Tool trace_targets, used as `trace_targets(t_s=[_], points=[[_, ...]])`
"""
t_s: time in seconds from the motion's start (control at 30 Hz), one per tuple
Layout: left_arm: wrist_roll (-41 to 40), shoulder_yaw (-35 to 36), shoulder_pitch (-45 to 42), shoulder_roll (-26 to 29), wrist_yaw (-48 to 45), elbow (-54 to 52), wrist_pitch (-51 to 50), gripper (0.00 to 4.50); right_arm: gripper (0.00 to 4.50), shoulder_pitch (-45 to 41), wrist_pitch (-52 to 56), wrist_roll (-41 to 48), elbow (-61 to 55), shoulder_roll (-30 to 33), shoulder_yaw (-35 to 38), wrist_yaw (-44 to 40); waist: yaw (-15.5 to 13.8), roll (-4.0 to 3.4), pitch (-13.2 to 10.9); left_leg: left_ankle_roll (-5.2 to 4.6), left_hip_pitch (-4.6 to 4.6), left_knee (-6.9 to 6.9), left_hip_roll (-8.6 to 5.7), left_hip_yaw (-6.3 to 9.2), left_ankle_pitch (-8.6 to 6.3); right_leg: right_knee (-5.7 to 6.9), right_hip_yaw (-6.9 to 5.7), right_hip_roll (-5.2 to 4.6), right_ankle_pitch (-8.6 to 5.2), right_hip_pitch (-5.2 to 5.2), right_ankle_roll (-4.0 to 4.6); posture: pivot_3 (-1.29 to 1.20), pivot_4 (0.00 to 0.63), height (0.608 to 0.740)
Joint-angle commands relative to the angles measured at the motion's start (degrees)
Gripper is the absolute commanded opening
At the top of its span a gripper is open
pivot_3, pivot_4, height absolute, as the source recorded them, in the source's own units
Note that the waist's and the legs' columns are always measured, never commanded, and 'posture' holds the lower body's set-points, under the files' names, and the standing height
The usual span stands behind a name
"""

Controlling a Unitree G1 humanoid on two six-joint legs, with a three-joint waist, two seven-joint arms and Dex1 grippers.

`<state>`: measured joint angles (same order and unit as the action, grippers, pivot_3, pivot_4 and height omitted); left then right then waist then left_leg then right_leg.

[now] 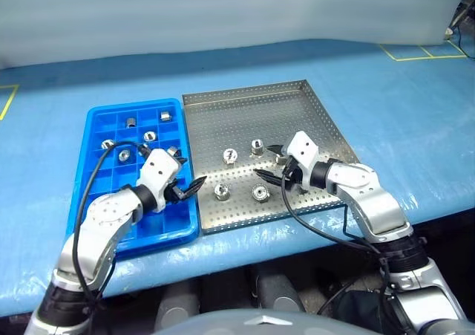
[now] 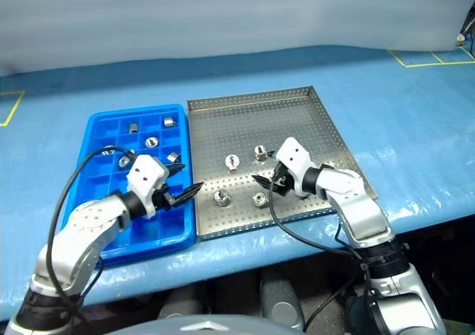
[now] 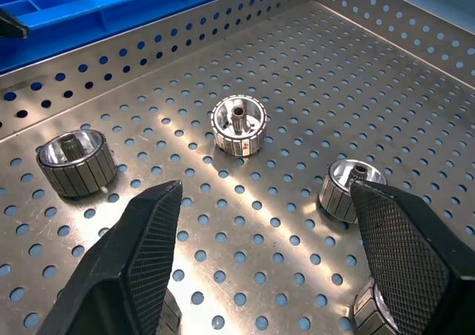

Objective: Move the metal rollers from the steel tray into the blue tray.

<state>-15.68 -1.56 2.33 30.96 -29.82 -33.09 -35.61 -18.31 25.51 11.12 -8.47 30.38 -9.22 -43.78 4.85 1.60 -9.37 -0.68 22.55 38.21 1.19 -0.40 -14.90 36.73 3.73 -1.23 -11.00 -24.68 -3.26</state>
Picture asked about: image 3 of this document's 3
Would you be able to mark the perforated stainless steel tray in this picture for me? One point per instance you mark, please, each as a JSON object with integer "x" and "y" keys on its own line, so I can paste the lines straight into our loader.
{"x": 230, "y": 212}

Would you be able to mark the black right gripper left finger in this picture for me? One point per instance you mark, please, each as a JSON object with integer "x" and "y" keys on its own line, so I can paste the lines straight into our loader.
{"x": 122, "y": 260}

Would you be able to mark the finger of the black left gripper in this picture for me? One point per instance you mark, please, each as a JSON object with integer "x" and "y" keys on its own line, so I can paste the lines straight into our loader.
{"x": 11, "y": 26}

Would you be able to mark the blue compartment tray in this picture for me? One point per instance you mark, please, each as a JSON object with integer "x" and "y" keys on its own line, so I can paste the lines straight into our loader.
{"x": 111, "y": 15}

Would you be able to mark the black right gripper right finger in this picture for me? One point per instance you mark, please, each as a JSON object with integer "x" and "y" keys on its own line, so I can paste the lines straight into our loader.
{"x": 408, "y": 257}

